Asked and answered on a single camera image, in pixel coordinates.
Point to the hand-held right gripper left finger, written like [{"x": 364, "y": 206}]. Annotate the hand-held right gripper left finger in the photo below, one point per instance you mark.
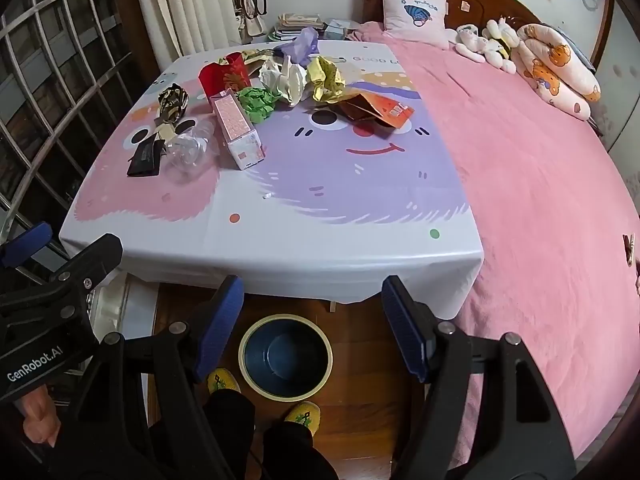
[{"x": 220, "y": 322}]

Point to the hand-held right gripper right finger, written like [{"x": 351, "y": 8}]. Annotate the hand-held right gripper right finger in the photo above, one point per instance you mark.
[{"x": 406, "y": 325}]

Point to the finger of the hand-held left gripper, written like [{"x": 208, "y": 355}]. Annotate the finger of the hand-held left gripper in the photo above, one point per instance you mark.
[
  {"x": 95, "y": 257},
  {"x": 27, "y": 245}
]

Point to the blue bin with cream rim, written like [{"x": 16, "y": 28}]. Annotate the blue bin with cream rim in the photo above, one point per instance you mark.
[{"x": 285, "y": 350}]

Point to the pink carton box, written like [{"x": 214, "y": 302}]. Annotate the pink carton box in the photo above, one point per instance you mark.
[{"x": 235, "y": 125}]

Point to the green paper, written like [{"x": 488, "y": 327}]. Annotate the green paper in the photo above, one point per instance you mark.
[{"x": 256, "y": 102}]

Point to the yellow paper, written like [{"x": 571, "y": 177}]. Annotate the yellow paper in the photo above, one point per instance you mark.
[{"x": 325, "y": 77}]

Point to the purple plastic bag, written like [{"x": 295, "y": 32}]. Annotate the purple plastic bag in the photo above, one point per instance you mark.
[{"x": 302, "y": 42}]

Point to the person's left hand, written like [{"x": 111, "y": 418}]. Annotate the person's left hand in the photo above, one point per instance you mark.
[{"x": 40, "y": 420}]

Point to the yellow slipper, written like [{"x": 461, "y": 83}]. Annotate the yellow slipper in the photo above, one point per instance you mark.
[
  {"x": 302, "y": 417},
  {"x": 222, "y": 380}
]

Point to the white round container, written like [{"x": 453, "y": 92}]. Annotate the white round container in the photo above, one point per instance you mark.
[{"x": 135, "y": 310}]

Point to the person's left leg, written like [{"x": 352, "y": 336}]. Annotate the person's left leg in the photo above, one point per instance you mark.
[{"x": 232, "y": 435}]

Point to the person's leg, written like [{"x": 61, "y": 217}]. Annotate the person's leg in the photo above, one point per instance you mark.
[
  {"x": 232, "y": 435},
  {"x": 295, "y": 452}
]

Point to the clear plastic cup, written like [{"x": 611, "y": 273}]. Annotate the clear plastic cup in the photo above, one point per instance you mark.
[{"x": 187, "y": 152}]

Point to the beige cardboard box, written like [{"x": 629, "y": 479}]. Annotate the beige cardboard box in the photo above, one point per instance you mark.
[{"x": 162, "y": 132}]

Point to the cartoon printed tablecloth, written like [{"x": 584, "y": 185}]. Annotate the cartoon printed tablecloth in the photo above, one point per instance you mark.
[{"x": 325, "y": 200}]

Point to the person's right leg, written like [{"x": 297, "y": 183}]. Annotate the person's right leg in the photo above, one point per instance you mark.
[{"x": 295, "y": 452}]

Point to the black gold crumpled wrapper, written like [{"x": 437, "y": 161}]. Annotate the black gold crumpled wrapper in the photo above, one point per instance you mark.
[{"x": 172, "y": 102}]

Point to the metal window grille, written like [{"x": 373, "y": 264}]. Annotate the metal window grille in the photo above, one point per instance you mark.
[{"x": 50, "y": 60}]

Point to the pink blanket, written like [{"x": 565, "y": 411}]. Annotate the pink blanket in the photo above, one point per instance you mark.
[{"x": 540, "y": 185}]

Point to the orange snack packet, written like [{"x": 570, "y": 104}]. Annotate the orange snack packet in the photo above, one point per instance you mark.
[{"x": 395, "y": 110}]

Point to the dark brown packet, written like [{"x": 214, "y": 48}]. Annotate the dark brown packet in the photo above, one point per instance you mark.
[{"x": 360, "y": 110}]

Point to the red paper box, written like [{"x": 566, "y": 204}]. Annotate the red paper box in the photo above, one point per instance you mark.
[{"x": 222, "y": 77}]

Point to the white crumpled paper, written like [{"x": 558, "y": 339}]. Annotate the white crumpled paper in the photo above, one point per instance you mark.
[{"x": 282, "y": 80}]

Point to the olive foil packet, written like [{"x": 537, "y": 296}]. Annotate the olive foil packet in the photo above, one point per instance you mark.
[{"x": 262, "y": 55}]

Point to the cream floral curtain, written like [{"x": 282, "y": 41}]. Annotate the cream floral curtain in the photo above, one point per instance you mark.
[{"x": 185, "y": 5}]

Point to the white pillow with print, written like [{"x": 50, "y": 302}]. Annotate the white pillow with print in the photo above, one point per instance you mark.
[{"x": 415, "y": 30}]

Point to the plush toys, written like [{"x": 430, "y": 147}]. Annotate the plush toys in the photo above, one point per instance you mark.
[{"x": 555, "y": 70}]

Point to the yellow white plush toy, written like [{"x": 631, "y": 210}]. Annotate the yellow white plush toy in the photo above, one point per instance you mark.
[{"x": 500, "y": 45}]

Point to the light blue box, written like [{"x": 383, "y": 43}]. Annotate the light blue box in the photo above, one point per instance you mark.
[{"x": 340, "y": 27}]

